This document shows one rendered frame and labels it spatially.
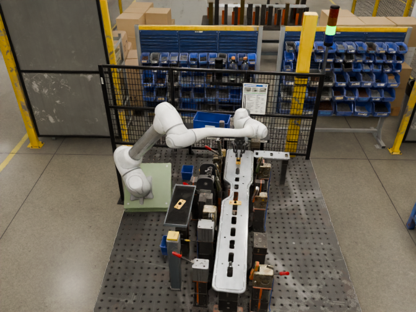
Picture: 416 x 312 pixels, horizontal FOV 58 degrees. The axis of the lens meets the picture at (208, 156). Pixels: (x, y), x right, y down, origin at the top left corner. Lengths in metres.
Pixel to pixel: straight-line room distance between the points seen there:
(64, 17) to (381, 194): 3.96
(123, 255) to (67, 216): 1.56
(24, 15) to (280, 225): 3.45
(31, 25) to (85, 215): 2.15
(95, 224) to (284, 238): 2.01
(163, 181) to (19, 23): 2.60
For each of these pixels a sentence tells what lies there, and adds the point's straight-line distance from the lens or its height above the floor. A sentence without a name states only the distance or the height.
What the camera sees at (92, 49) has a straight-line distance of 4.56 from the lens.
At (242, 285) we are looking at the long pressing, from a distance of 2.17.
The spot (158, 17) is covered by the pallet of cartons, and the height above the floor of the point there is 0.98.
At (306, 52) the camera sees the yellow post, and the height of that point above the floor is 1.71.
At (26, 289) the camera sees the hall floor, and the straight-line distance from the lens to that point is 3.72.
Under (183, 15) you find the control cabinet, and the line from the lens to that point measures 9.23.
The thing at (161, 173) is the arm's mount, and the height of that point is 0.92.
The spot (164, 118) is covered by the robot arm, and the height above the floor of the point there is 1.58.
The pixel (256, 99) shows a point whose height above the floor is 1.30.
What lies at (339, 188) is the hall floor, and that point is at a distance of 4.55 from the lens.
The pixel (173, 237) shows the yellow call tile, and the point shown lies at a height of 1.16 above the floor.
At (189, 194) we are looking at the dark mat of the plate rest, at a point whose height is 1.16.
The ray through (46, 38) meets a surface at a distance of 4.71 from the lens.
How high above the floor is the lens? 2.75
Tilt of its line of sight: 35 degrees down
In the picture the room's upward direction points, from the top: straight up
